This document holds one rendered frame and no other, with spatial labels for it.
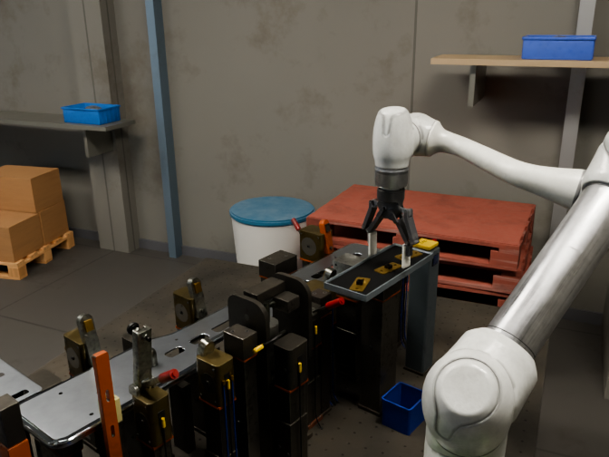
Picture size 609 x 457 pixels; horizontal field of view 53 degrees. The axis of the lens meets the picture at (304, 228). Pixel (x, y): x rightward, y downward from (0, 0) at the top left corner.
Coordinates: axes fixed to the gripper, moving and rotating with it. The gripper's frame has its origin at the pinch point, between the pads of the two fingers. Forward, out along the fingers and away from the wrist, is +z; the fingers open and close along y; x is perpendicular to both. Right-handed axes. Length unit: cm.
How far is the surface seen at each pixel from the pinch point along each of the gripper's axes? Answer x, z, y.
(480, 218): -151, 40, 63
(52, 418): 90, 20, 21
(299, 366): 38.3, 17.5, -4.5
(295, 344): 37.8, 12.0, -2.7
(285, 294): 31.6, 4.2, 8.0
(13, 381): 92, 20, 42
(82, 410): 84, 20, 19
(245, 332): 47.6, 8.0, 4.8
